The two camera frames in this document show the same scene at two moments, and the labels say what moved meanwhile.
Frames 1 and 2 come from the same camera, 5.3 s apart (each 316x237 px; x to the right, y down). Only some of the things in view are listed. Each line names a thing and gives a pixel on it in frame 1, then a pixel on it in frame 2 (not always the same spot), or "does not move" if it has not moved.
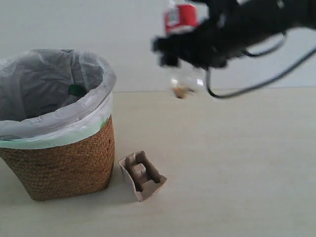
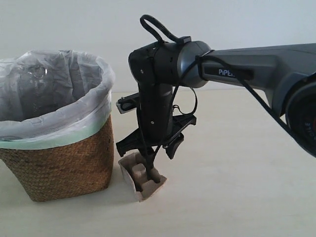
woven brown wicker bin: x=80 y=166 does not move
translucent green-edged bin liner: x=35 y=109 does not move
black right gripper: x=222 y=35 → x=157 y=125
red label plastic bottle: x=186 y=78 → x=34 y=89
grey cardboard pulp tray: x=145 y=178 does not move
